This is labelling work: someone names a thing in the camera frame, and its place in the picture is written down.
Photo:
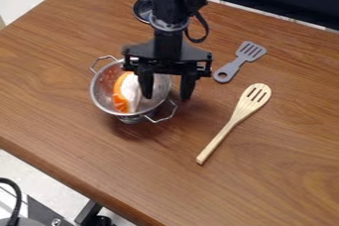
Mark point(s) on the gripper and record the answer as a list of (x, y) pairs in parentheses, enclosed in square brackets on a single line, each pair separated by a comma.
[(167, 55)]

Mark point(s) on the silver pot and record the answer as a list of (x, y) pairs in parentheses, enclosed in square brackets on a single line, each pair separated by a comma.
[(128, 91)]

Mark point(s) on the wooden spoon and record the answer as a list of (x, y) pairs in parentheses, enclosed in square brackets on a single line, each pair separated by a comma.
[(240, 117)]

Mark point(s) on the orange and white toy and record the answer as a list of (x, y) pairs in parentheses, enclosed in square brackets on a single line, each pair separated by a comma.
[(126, 92)]

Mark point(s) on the grey spatula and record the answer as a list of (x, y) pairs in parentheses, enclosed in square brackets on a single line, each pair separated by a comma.
[(240, 61)]

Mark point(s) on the silver lid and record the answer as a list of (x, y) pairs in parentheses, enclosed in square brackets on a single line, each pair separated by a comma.
[(143, 10)]

